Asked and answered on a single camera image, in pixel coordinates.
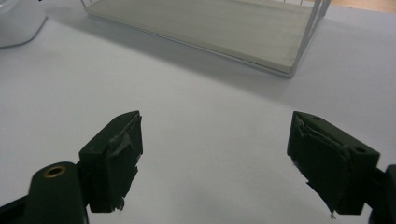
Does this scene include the clear plastic storage bin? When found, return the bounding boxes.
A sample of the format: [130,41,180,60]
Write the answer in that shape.
[79,0,332,78]

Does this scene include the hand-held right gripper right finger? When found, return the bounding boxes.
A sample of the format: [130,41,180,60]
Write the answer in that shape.
[286,110,381,217]

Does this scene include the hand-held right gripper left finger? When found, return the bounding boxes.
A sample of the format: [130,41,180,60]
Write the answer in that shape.
[78,110,144,214]

